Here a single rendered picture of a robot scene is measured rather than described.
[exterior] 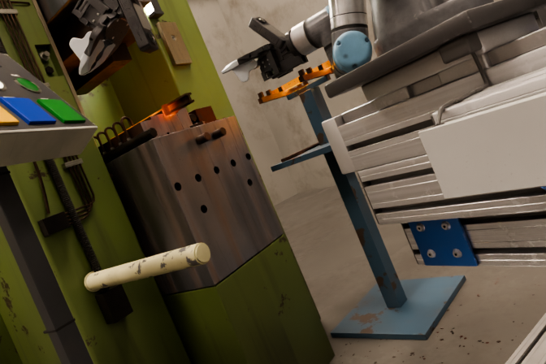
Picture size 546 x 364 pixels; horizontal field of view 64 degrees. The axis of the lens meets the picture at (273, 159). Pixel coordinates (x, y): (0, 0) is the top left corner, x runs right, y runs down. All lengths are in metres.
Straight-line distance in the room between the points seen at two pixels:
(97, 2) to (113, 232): 0.67
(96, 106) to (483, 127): 1.64
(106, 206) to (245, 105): 4.80
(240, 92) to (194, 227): 4.88
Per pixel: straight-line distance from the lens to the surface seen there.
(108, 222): 1.36
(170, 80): 1.72
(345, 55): 0.88
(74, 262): 1.29
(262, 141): 6.02
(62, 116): 1.00
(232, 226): 1.38
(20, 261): 1.00
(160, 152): 1.27
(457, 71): 0.55
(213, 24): 6.29
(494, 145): 0.40
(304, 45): 1.08
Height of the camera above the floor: 0.77
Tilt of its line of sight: 2 degrees down
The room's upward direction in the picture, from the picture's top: 23 degrees counter-clockwise
